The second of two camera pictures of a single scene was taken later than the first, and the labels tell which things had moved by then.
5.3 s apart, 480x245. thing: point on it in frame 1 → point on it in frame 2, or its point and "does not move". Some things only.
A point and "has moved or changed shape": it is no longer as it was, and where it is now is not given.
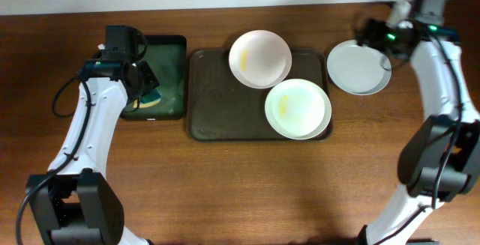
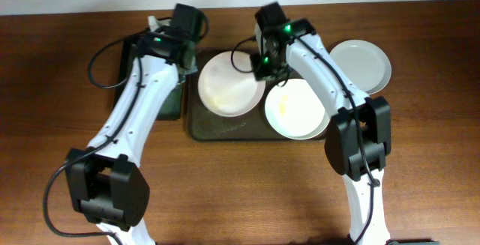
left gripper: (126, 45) → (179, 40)
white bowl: (298, 109) does not move
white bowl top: (260, 59) has moved or changed shape
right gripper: (375, 28) → (256, 62)
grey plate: (358, 70) does not move
